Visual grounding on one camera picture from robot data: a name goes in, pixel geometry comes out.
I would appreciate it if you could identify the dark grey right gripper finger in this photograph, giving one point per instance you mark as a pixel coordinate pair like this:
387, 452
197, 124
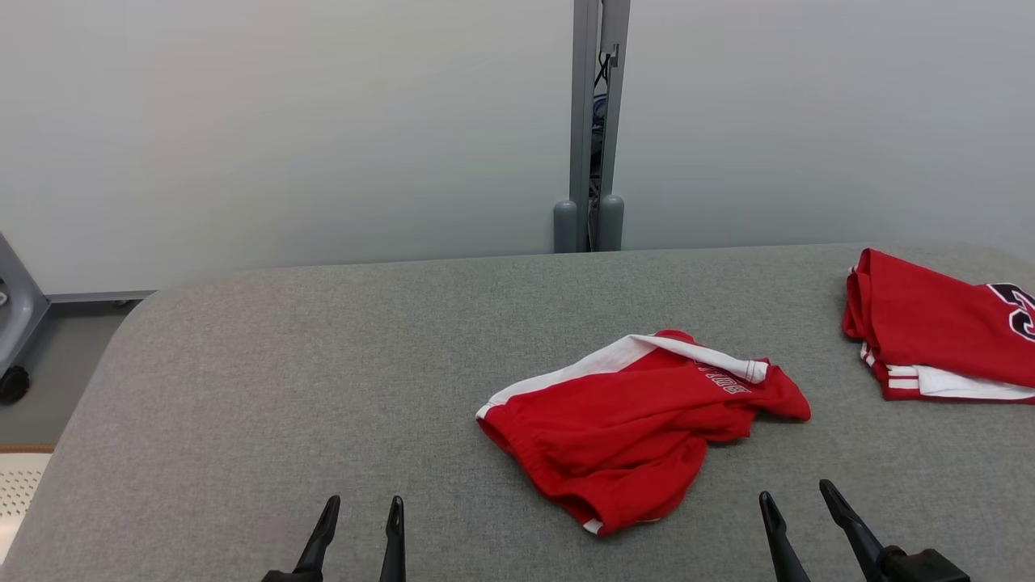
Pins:
857, 533
784, 546

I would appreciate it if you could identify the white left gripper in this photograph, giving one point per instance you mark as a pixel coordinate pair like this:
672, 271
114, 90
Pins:
279, 577

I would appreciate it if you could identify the red white shorts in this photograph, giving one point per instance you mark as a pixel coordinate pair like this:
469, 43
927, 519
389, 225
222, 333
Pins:
631, 428

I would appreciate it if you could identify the red white jersey shirt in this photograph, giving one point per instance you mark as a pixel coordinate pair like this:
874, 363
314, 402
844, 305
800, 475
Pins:
930, 323

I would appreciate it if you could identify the cream plastic laundry basket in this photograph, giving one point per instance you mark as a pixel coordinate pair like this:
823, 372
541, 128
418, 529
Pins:
20, 493

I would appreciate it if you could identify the grey wheeled partition stand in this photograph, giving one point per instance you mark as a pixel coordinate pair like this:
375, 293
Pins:
16, 315

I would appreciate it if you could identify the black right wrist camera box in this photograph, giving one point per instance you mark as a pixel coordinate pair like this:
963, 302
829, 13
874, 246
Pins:
922, 566

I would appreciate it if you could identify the grey partition post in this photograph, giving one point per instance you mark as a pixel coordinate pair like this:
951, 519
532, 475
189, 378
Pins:
594, 121

